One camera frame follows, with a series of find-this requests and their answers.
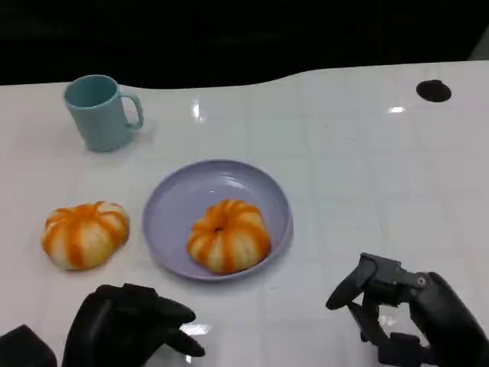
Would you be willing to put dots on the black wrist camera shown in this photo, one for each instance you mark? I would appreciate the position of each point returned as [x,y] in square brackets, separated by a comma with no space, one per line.
[23,348]
[407,351]

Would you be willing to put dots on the pale green mug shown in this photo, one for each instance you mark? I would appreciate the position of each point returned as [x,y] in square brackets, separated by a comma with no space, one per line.
[101,118]

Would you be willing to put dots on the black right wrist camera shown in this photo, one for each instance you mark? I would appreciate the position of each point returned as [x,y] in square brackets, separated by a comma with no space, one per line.
[407,351]

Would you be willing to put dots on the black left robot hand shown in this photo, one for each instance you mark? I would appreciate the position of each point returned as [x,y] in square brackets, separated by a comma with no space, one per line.
[114,325]

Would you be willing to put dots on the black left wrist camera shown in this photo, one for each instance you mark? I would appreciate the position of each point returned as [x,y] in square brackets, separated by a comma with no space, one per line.
[23,348]

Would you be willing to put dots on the orange white toy bread roll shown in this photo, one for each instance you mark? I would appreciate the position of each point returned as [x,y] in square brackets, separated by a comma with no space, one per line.
[229,237]
[84,237]

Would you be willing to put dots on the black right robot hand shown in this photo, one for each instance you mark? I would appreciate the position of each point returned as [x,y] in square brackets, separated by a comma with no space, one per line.
[447,317]

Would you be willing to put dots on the lilac plate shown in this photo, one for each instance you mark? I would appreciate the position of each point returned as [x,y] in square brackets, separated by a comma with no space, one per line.
[172,206]

